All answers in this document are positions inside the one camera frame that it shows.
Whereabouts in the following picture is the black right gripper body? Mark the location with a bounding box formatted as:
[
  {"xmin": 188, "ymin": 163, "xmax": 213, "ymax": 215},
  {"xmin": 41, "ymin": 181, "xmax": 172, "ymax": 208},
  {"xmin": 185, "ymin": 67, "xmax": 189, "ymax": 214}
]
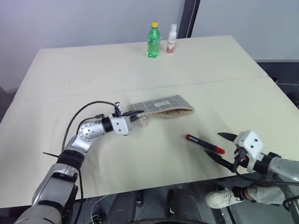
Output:
[{"xmin": 233, "ymin": 145, "xmax": 249, "ymax": 169}]

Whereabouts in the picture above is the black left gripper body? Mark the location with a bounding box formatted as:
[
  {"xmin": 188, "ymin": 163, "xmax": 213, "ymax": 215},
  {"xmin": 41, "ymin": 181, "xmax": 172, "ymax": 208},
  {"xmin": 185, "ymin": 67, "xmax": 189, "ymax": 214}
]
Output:
[{"xmin": 123, "ymin": 112, "xmax": 136, "ymax": 124}]

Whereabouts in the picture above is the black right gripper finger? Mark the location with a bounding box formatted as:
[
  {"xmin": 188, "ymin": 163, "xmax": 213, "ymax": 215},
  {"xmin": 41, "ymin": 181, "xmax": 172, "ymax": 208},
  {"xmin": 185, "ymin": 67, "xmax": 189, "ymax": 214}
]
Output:
[
  {"xmin": 217, "ymin": 132, "xmax": 237, "ymax": 142},
  {"xmin": 205, "ymin": 149, "xmax": 235, "ymax": 174}
]

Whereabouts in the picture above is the red and black marker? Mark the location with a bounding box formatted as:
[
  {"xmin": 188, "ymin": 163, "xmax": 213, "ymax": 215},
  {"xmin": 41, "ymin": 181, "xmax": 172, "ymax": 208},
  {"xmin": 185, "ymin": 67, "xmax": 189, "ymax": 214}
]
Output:
[{"xmin": 185, "ymin": 133, "xmax": 226, "ymax": 155}]

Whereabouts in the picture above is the grey grid fabric pouch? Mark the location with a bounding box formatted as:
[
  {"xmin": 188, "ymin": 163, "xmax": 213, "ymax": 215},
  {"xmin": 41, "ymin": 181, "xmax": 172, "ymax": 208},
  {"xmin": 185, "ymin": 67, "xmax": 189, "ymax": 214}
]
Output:
[{"xmin": 129, "ymin": 94, "xmax": 195, "ymax": 119}]

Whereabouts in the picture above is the white sneaker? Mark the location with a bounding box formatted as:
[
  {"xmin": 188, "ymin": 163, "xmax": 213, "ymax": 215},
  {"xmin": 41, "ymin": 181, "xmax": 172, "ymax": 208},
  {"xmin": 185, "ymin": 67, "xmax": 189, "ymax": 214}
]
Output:
[{"xmin": 205, "ymin": 186, "xmax": 247, "ymax": 210}]

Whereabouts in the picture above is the grey trouser leg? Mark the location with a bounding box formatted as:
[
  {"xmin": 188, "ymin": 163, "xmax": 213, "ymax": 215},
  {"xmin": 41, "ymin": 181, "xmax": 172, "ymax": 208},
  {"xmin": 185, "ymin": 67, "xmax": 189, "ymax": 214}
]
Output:
[{"xmin": 242, "ymin": 183, "xmax": 292, "ymax": 206}]

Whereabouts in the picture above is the green plastic bottle yellow cap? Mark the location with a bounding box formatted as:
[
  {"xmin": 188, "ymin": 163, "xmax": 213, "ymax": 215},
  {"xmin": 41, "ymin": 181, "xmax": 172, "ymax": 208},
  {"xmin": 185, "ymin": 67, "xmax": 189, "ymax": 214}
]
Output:
[{"xmin": 146, "ymin": 21, "xmax": 162, "ymax": 59}]

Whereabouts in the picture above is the white pink spray bottle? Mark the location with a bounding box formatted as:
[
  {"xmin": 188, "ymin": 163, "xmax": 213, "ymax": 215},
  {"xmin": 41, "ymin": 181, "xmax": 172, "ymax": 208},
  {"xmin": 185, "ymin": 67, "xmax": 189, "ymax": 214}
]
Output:
[{"xmin": 166, "ymin": 23, "xmax": 178, "ymax": 55}]

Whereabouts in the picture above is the dark vertical pillar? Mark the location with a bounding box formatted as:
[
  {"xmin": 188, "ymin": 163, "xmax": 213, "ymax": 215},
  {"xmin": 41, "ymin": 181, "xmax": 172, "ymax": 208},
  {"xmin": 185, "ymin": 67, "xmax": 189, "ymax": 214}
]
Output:
[{"xmin": 179, "ymin": 0, "xmax": 199, "ymax": 39}]

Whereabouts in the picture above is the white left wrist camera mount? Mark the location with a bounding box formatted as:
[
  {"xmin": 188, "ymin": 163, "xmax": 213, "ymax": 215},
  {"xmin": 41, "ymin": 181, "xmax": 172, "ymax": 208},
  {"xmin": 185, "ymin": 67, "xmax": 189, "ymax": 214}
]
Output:
[{"xmin": 110, "ymin": 115, "xmax": 131, "ymax": 136}]

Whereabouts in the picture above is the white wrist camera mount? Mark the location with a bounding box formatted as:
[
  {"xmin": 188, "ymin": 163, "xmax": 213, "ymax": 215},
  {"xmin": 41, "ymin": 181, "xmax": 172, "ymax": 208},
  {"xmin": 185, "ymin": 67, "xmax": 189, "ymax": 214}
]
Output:
[
  {"xmin": 233, "ymin": 130, "xmax": 264, "ymax": 174},
  {"xmin": 110, "ymin": 115, "xmax": 131, "ymax": 136}
]

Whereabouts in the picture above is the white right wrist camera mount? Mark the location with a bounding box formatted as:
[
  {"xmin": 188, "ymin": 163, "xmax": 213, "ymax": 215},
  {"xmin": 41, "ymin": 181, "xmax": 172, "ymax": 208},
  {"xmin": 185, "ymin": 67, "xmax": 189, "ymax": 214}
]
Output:
[{"xmin": 233, "ymin": 130, "xmax": 264, "ymax": 174}]

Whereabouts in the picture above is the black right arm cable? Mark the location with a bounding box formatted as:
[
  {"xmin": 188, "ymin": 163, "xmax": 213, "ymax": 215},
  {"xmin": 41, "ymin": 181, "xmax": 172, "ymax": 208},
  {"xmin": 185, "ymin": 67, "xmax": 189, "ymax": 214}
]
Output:
[{"xmin": 235, "ymin": 171, "xmax": 299, "ymax": 210}]

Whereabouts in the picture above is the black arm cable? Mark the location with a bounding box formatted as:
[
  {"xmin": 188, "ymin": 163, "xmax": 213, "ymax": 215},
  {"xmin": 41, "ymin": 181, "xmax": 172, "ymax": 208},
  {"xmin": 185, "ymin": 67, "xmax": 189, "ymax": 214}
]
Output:
[
  {"xmin": 235, "ymin": 171, "xmax": 299, "ymax": 210},
  {"xmin": 61, "ymin": 100, "xmax": 120, "ymax": 152}
]

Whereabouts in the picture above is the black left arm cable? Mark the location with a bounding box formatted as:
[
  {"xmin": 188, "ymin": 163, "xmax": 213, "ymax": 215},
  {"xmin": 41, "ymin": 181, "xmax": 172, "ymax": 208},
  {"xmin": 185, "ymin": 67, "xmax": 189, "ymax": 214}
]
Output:
[{"xmin": 61, "ymin": 100, "xmax": 120, "ymax": 152}]

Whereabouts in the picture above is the thin white cable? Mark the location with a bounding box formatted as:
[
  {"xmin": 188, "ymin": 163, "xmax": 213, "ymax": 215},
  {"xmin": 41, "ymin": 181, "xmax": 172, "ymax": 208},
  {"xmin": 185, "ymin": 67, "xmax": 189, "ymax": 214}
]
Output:
[{"xmin": 91, "ymin": 195, "xmax": 113, "ymax": 224}]

